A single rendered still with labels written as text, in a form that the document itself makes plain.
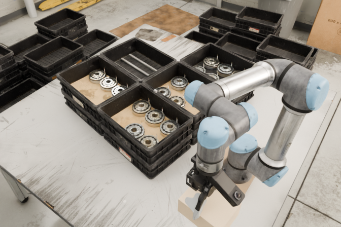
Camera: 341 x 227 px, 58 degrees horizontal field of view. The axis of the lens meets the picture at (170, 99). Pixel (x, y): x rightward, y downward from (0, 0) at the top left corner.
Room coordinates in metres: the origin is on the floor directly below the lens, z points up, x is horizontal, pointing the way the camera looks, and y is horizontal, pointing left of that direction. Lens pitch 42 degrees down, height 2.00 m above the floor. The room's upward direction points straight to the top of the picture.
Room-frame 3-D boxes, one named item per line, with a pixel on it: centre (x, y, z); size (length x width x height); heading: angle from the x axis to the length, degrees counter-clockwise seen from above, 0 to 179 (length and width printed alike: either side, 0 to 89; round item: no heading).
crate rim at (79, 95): (1.38, 0.41, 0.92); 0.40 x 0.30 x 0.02; 45
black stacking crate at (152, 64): (1.60, 0.20, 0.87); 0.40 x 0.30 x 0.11; 45
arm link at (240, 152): (0.90, -0.33, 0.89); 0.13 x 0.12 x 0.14; 41
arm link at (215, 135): (0.53, -0.11, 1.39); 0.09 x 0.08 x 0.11; 131
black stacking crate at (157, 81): (1.31, -0.08, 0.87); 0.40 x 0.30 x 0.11; 45
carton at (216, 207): (0.52, -0.12, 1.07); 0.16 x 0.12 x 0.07; 49
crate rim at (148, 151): (1.10, 0.13, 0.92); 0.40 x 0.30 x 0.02; 45
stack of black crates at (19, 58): (2.43, 1.29, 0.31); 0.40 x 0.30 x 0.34; 145
